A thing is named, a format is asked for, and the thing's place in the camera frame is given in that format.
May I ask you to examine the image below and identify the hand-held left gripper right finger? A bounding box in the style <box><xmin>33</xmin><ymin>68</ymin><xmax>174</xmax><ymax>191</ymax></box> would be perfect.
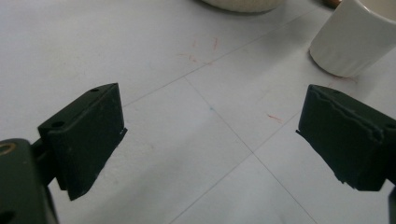
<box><xmin>295</xmin><ymin>84</ymin><xmax>396</xmax><ymax>192</ymax></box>

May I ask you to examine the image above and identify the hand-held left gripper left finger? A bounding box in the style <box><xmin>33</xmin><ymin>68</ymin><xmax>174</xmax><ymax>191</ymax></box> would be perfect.
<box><xmin>37</xmin><ymin>82</ymin><xmax>128</xmax><ymax>202</ymax></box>

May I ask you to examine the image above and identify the white cup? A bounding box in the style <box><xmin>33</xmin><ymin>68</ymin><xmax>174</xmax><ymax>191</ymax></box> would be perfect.
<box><xmin>308</xmin><ymin>0</ymin><xmax>396</xmax><ymax>78</ymax></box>

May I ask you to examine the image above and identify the cream rice container clear lid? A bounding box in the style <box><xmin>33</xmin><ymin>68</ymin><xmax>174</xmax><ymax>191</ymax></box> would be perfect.
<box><xmin>199</xmin><ymin>0</ymin><xmax>286</xmax><ymax>14</ymax></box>

